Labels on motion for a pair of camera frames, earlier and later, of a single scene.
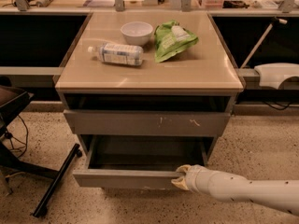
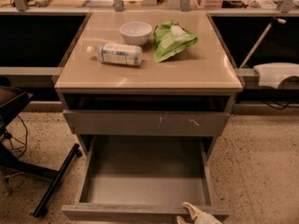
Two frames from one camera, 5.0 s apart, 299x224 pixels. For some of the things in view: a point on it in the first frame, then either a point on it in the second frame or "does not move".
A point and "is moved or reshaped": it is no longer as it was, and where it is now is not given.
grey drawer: x=138 y=161 is moved or reshaped
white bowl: x=136 y=33 does not move
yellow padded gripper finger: x=180 y=183 -> x=180 y=220
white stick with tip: x=275 y=21 does not move
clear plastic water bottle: x=117 y=53 does not move
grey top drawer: x=146 y=122 does not move
